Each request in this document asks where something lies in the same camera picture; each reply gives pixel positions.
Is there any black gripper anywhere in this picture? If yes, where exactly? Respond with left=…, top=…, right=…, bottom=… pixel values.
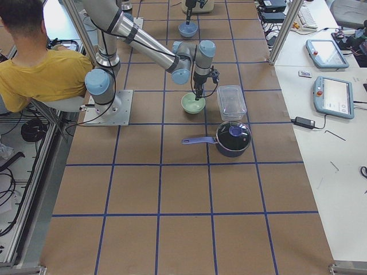
left=185, top=0, right=206, bottom=25
left=193, top=65, right=220, bottom=100

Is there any green bowl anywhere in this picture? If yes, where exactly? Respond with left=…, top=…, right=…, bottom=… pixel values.
left=181, top=93, right=206, bottom=114

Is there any blue bowl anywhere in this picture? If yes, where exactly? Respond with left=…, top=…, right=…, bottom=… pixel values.
left=178, top=22, right=198, bottom=38

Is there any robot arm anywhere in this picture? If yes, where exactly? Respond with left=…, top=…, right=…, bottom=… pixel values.
left=83, top=1, right=220, bottom=101

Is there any silver cream toaster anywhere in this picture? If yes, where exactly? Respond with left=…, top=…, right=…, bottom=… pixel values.
left=193, top=0, right=214, bottom=14

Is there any clear plastic food container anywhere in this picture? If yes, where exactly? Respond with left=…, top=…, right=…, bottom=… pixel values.
left=217, top=85, right=247, bottom=121

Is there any dark blue saucepan with lid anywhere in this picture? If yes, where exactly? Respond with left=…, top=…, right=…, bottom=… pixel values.
left=182, top=121, right=252, bottom=158

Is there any white keyboard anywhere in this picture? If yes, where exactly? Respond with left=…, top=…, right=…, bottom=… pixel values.
left=295, top=6, right=318, bottom=31

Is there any black power adapter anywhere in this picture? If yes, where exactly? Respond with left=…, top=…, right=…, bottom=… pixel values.
left=291, top=116, right=315, bottom=129

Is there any teach pendant far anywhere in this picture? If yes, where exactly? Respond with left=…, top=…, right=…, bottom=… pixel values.
left=305, top=40, right=349, bottom=69

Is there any teach pendant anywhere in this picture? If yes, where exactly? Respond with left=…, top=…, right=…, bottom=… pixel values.
left=305, top=40, right=349, bottom=69
left=313, top=76, right=354, bottom=119

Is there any teach pendant near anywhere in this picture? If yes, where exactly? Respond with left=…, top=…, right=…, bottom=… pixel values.
left=313, top=76, right=354, bottom=119

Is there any person in yellow shirt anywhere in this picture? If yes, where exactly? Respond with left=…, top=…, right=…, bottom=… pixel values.
left=1, top=1, right=92, bottom=112

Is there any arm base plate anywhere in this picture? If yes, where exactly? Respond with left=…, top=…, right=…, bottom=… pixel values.
left=126, top=14, right=144, bottom=29
left=83, top=89, right=134, bottom=127

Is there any aluminium frame post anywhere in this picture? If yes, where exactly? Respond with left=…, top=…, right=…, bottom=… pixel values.
left=268, top=0, right=303, bottom=65

